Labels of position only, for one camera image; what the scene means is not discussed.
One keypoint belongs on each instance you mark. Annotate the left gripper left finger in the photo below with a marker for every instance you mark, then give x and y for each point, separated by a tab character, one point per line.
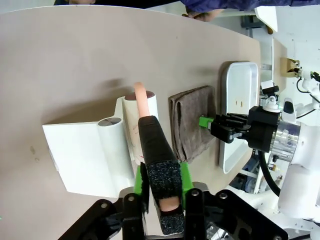
136	217

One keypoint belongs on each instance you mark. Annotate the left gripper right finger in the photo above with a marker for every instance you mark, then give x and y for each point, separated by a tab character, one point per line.
196	215

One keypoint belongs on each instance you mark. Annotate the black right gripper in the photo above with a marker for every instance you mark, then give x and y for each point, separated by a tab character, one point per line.
262	130

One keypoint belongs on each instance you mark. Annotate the brown towel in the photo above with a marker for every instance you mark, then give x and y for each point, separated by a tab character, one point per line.
192	120

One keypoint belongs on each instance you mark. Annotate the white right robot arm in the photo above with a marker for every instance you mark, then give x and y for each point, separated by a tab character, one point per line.
302	170

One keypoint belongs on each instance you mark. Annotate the person's left hand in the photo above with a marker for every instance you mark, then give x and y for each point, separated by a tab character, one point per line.
203	15

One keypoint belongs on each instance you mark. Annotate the person's right hand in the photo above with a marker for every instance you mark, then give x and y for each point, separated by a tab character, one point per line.
81	1

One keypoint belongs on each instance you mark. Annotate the metal tray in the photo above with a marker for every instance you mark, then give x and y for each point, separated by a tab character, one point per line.
241	85

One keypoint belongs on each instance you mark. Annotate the cardboard box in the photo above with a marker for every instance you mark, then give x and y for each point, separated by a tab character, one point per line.
287	66

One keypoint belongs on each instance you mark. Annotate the white folded roller stand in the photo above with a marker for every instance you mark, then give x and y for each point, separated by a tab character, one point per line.
80	150

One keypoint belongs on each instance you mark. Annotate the white table with rounded edge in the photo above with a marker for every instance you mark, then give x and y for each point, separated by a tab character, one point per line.
268	17

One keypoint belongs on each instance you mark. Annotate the person in blue jacket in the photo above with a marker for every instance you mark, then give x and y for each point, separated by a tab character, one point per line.
212	3

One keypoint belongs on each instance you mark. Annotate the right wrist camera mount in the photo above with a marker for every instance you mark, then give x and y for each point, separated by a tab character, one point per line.
270	90

